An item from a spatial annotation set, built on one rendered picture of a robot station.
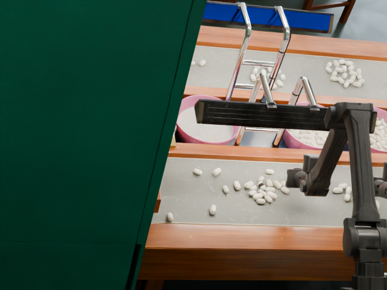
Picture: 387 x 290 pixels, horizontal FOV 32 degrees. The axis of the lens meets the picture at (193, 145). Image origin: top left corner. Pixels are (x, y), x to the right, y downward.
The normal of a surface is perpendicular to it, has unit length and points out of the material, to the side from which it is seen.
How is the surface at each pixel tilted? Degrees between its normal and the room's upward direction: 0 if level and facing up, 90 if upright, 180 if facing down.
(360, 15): 0
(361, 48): 0
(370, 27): 0
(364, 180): 25
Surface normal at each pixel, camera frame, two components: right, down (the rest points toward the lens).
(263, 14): 0.21, 0.25
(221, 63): 0.20, -0.69
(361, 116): 0.09, -0.34
